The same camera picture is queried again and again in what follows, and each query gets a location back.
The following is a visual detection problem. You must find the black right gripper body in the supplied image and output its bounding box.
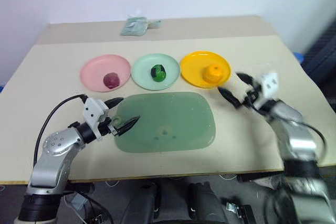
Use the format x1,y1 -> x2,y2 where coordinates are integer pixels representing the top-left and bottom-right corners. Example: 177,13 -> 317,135
240,81 -> 264,110

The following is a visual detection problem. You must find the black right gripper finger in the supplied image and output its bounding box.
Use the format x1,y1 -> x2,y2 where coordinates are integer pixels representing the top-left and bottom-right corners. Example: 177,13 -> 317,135
235,72 -> 255,85
218,86 -> 242,109

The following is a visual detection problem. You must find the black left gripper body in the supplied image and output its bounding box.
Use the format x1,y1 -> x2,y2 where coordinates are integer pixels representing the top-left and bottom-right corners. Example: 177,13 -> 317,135
98,115 -> 119,137

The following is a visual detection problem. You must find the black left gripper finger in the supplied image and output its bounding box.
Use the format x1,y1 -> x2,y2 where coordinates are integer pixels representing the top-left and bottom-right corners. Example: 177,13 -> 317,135
104,98 -> 123,109
114,115 -> 141,137

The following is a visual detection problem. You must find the purple round item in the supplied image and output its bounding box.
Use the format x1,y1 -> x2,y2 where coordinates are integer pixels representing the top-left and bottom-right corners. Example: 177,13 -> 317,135
103,72 -> 121,89

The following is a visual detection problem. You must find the orange fruit item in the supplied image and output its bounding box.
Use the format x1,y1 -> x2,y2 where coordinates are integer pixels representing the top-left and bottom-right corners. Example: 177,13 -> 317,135
203,63 -> 226,84

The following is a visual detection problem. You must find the pink plate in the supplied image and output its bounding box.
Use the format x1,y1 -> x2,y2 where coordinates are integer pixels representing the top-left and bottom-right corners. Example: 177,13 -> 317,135
80,54 -> 131,93

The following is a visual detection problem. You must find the mint green plate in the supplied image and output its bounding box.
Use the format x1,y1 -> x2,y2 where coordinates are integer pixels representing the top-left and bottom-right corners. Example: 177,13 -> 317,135
131,53 -> 181,90

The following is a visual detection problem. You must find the yellow plate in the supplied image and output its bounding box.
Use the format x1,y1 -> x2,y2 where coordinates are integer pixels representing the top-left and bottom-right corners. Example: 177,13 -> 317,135
180,50 -> 232,89

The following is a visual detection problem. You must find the green and black item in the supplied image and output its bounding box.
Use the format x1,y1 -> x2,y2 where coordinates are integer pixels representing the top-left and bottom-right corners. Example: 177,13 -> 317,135
150,63 -> 167,82

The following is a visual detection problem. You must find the translucent green tray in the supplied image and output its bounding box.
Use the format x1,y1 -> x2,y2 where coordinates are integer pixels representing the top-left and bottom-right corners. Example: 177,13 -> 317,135
113,91 -> 216,154

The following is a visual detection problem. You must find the pale green fabric pouch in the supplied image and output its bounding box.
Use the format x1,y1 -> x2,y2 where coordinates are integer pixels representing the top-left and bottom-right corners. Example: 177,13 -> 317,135
120,15 -> 149,37

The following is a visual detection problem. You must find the black ribbed object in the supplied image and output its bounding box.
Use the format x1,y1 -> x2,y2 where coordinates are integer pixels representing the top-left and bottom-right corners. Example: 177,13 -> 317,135
301,20 -> 336,88

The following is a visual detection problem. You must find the dark rounded shape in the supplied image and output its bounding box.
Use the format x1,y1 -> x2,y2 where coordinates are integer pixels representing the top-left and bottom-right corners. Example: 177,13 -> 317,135
185,182 -> 228,224

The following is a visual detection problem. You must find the black box with metal clip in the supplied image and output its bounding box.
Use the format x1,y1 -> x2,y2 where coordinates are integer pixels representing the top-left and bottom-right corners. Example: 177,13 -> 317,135
225,201 -> 256,223

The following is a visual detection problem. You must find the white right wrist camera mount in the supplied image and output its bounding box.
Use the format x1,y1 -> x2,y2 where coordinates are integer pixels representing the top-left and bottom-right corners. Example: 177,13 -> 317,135
252,71 -> 280,110

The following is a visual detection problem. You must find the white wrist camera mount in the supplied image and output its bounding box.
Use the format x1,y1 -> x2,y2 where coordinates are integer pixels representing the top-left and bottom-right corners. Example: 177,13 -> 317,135
252,71 -> 280,110
82,98 -> 109,141

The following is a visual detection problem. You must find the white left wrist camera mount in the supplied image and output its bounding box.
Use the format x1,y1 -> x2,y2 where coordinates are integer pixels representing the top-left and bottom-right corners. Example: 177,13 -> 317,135
82,98 -> 109,141

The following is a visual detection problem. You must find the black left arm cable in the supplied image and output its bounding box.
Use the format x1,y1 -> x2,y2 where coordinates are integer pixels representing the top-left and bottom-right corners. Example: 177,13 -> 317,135
33,94 -> 88,175

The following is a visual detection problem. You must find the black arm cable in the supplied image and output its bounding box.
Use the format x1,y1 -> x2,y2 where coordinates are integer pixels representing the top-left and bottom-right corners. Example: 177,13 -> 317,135
33,94 -> 88,175
299,122 -> 328,158

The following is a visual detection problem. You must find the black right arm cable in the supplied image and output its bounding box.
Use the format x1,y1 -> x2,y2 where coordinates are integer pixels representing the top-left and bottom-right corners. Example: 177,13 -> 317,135
299,122 -> 328,158

